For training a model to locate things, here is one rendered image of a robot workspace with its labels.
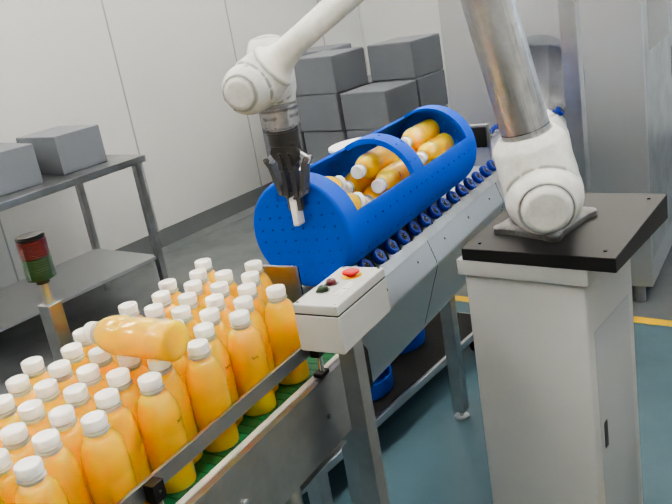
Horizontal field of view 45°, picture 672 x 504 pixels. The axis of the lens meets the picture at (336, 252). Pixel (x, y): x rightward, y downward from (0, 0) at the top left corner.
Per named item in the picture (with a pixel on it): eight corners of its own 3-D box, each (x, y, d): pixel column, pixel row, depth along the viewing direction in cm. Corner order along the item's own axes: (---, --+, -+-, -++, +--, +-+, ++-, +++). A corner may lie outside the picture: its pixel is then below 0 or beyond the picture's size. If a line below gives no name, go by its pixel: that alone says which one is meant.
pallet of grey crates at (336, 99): (460, 190, 622) (441, 32, 584) (404, 223, 564) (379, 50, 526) (337, 187, 695) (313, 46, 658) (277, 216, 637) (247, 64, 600)
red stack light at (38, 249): (56, 251, 177) (51, 234, 176) (33, 262, 172) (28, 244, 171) (37, 250, 180) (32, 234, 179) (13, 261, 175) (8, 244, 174)
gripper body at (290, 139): (258, 132, 188) (265, 171, 191) (288, 130, 184) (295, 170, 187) (275, 125, 194) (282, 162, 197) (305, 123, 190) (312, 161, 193)
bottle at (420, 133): (444, 130, 263) (420, 144, 249) (430, 144, 268) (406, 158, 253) (430, 114, 264) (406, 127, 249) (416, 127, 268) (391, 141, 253)
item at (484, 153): (493, 163, 302) (489, 123, 297) (489, 166, 299) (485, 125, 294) (468, 164, 307) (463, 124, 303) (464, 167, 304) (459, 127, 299)
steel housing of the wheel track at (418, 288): (576, 182, 369) (571, 108, 359) (353, 435, 197) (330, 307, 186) (515, 183, 384) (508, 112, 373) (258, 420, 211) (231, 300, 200)
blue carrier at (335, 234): (484, 183, 266) (469, 98, 258) (361, 286, 196) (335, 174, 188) (407, 190, 281) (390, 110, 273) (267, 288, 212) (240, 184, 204)
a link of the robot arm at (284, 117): (282, 106, 181) (287, 132, 183) (304, 98, 188) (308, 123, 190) (250, 109, 186) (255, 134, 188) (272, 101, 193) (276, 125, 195)
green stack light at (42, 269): (62, 272, 178) (56, 251, 177) (40, 283, 173) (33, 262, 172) (43, 271, 182) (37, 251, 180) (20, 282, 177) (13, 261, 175)
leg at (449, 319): (471, 414, 314) (453, 264, 295) (466, 422, 310) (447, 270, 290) (458, 412, 317) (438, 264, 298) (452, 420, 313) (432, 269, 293)
